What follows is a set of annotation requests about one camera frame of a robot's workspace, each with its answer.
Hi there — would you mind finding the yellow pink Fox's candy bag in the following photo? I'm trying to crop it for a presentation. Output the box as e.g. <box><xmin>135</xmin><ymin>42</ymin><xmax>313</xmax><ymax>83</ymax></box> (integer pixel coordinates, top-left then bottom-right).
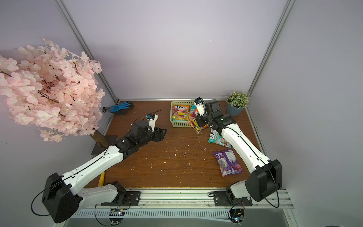
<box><xmin>186</xmin><ymin>109</ymin><xmax>208</xmax><ymax>134</ymax></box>

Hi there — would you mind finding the red Fox's candy bag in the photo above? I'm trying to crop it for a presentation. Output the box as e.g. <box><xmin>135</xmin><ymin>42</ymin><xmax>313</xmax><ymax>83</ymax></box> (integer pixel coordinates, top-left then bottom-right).
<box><xmin>172</xmin><ymin>105</ymin><xmax>190</xmax><ymax>122</ymax></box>

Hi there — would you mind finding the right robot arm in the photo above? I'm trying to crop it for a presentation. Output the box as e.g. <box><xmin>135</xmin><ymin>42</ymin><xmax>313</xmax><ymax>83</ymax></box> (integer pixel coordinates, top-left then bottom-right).
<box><xmin>194</xmin><ymin>97</ymin><xmax>283</xmax><ymax>203</ymax></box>

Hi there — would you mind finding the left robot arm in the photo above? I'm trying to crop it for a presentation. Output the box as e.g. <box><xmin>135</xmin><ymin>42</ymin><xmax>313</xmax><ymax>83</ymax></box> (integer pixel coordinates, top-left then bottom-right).
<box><xmin>42</xmin><ymin>120</ymin><xmax>167</xmax><ymax>223</ymax></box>

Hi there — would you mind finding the green plastic basket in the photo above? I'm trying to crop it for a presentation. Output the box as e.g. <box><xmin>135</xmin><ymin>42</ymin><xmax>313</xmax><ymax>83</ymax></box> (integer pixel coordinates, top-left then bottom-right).
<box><xmin>170</xmin><ymin>100</ymin><xmax>194</xmax><ymax>128</ymax></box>

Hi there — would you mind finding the teal Fox's candy bag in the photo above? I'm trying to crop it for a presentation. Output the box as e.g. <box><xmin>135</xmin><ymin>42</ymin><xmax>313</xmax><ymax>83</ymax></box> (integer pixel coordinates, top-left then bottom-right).
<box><xmin>209</xmin><ymin>129</ymin><xmax>232</xmax><ymax>148</ymax></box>

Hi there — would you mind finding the small potted green plant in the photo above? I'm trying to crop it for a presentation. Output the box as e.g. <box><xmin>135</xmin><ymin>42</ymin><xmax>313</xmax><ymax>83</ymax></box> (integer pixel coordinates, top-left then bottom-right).
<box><xmin>226</xmin><ymin>91</ymin><xmax>250</xmax><ymax>116</ymax></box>

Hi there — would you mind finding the blue black work glove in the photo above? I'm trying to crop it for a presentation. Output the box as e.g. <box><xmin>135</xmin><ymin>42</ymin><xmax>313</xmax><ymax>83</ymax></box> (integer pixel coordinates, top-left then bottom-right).
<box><xmin>102</xmin><ymin>102</ymin><xmax>134</xmax><ymax>115</ymax></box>

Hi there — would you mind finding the purple candy bag right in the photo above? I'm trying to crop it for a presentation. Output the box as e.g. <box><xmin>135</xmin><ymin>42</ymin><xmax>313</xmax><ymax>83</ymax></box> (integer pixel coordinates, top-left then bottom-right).
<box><xmin>213</xmin><ymin>149</ymin><xmax>243</xmax><ymax>177</ymax></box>

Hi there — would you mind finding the blue yellow garden fork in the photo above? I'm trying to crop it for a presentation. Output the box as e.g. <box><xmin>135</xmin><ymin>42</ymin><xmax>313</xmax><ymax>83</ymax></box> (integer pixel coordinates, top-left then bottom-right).
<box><xmin>98</xmin><ymin>172</ymin><xmax>105</xmax><ymax>187</ymax></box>

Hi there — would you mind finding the left controller board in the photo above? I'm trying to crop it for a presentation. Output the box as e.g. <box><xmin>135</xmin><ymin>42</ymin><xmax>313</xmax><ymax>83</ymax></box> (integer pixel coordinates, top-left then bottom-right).
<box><xmin>108</xmin><ymin>209</ymin><xmax>125</xmax><ymax>225</ymax></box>

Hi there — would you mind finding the controller board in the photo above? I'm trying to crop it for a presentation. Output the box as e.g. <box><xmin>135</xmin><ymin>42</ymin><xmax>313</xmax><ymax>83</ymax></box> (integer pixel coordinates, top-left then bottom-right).
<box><xmin>108</xmin><ymin>209</ymin><xmax>125</xmax><ymax>225</ymax></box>
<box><xmin>228</xmin><ymin>209</ymin><xmax>245</xmax><ymax>224</ymax></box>

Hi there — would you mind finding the right controller board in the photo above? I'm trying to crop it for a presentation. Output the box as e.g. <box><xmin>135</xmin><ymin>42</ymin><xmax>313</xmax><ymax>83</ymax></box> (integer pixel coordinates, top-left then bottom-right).
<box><xmin>228</xmin><ymin>209</ymin><xmax>245</xmax><ymax>224</ymax></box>

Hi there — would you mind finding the pink artificial blossom tree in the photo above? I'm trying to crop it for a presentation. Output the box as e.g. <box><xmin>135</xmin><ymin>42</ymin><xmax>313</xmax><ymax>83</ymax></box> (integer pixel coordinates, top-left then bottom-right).
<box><xmin>1</xmin><ymin>39</ymin><xmax>105</xmax><ymax>142</ymax></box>

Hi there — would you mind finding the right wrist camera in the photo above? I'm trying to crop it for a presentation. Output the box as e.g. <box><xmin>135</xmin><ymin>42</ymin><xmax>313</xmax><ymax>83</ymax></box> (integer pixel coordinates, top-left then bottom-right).
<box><xmin>194</xmin><ymin>97</ymin><xmax>206</xmax><ymax>116</ymax></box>

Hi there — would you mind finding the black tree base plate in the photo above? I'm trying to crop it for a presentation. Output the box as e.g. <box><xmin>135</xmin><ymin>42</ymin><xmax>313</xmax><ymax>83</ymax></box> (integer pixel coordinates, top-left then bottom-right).
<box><xmin>91</xmin><ymin>135</ymin><xmax>118</xmax><ymax>156</ymax></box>

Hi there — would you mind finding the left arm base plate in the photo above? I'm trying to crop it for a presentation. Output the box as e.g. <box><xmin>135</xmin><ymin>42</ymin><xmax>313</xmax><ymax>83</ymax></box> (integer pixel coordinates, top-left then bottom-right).
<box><xmin>101</xmin><ymin>191</ymin><xmax>141</xmax><ymax>207</ymax></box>

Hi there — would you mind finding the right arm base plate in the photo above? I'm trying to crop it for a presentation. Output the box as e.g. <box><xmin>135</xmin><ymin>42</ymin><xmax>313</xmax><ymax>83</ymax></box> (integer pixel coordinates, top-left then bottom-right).
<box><xmin>208</xmin><ymin>191</ymin><xmax>252</xmax><ymax>207</ymax></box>

